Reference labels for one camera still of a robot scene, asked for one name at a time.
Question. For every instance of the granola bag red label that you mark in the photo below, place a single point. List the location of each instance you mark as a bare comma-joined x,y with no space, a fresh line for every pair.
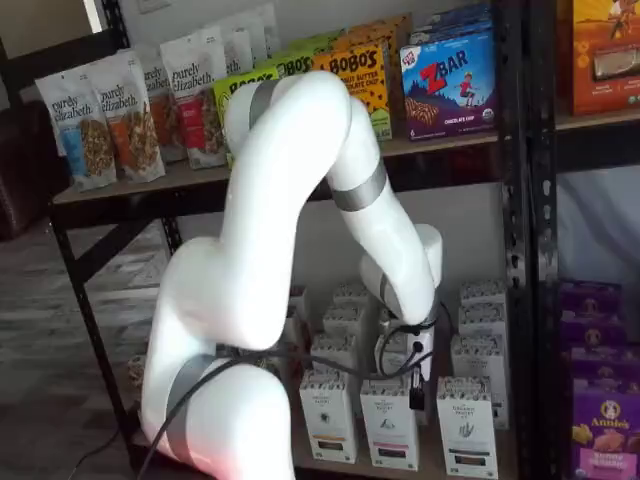
197,100

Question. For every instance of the white box green strip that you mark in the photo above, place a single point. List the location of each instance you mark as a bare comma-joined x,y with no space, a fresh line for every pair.
477,357
465,430
482,292
482,320

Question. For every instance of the black metal shelf rack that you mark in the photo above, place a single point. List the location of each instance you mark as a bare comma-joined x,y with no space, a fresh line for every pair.
512,150
545,150

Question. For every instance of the blue Zbar box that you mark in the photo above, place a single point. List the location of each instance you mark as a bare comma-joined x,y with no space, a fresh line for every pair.
450,90
450,30
460,12

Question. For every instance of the granola bag blue label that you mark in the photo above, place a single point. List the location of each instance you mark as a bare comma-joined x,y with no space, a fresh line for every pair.
75,140

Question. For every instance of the green oatmeal box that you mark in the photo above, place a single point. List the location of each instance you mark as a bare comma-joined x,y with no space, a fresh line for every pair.
136,375

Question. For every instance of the orange snack box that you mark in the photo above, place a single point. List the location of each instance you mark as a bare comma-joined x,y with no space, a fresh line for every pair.
600,55

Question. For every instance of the white granola bag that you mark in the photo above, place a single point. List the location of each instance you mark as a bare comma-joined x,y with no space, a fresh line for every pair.
262,30
237,50

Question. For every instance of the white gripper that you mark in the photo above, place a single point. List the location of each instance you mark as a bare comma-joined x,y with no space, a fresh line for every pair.
421,352

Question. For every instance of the orange Bobo's box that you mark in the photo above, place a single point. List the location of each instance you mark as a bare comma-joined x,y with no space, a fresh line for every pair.
370,37
350,85
385,22

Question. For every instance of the purple Annie's box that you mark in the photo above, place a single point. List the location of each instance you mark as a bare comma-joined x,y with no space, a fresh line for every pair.
590,295
605,365
592,330
607,435

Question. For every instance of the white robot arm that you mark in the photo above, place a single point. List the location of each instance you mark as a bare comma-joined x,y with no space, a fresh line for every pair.
260,200

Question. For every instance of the white box orange strip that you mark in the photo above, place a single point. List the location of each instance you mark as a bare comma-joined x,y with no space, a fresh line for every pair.
330,345
327,415
350,295
345,320

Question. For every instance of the granola bag orange label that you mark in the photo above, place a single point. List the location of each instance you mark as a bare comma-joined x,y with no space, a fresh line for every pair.
132,125
165,115

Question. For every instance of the white box pink strip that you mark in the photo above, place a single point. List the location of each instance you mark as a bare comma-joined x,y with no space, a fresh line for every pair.
386,320
392,350
387,430

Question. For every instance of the green Bobo's box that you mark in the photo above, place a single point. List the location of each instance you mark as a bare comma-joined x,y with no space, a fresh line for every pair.
235,92
315,42
295,65

